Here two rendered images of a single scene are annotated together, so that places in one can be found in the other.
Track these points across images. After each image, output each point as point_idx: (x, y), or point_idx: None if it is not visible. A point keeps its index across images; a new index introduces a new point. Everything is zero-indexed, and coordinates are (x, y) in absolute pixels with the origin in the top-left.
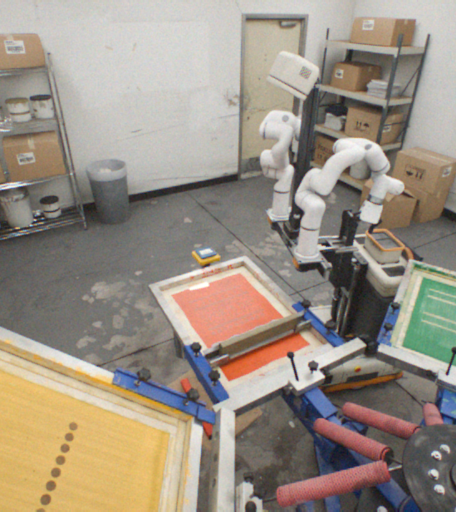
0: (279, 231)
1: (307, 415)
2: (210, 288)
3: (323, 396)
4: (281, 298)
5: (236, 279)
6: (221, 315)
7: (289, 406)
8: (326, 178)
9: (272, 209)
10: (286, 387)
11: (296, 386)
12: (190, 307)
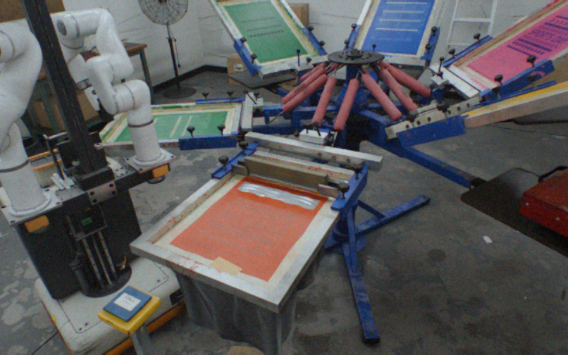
0: (78, 203)
1: (318, 159)
2: (224, 252)
3: None
4: (210, 189)
5: (187, 240)
6: (266, 222)
7: None
8: (125, 51)
9: (15, 213)
10: (330, 136)
11: (325, 134)
12: (274, 251)
